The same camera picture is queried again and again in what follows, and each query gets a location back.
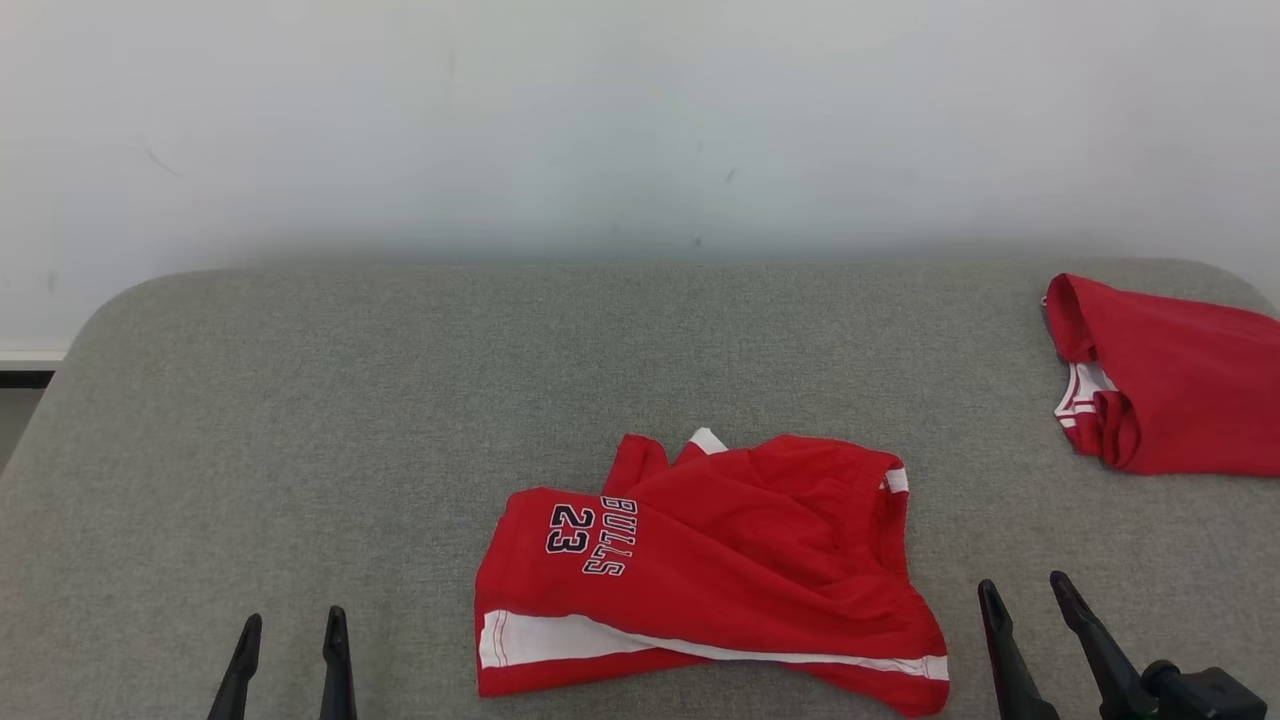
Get red white Bulls jersey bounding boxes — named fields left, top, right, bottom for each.
left=1043, top=272, right=1280, bottom=477

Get red Bulls 23 shorts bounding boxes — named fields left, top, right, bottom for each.
left=474, top=427, right=951, bottom=718

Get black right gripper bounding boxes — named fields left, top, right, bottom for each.
left=977, top=570, right=1269, bottom=720

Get white baseboard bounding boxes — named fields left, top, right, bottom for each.
left=0, top=348, right=69, bottom=391

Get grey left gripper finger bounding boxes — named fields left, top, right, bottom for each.
left=320, top=605, right=358, bottom=720
left=207, top=613, right=263, bottom=720

